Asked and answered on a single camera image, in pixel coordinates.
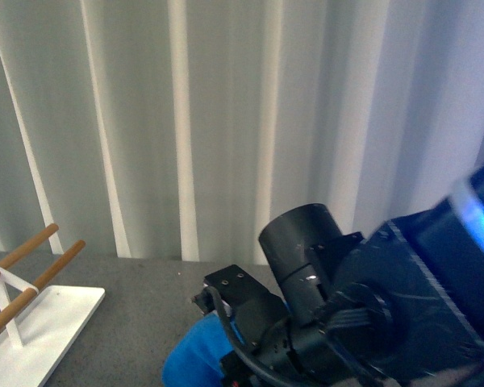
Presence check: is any wooden rack rod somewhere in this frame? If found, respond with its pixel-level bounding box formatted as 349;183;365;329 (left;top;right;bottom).
0;239;86;331
0;223;59;269

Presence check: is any white pleated curtain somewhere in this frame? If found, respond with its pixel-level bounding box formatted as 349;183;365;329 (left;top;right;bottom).
0;1;484;263

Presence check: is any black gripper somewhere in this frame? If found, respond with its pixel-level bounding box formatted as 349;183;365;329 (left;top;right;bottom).
193;203;382;386

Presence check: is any blue microfiber cloth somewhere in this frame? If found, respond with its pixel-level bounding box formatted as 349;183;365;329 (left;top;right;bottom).
161;313;233;387

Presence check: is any white towel rack stand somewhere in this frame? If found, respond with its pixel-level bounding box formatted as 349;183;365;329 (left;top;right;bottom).
0;268;106;386

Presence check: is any black cable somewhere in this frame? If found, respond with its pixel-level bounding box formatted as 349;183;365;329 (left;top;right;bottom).
201;285;372;387

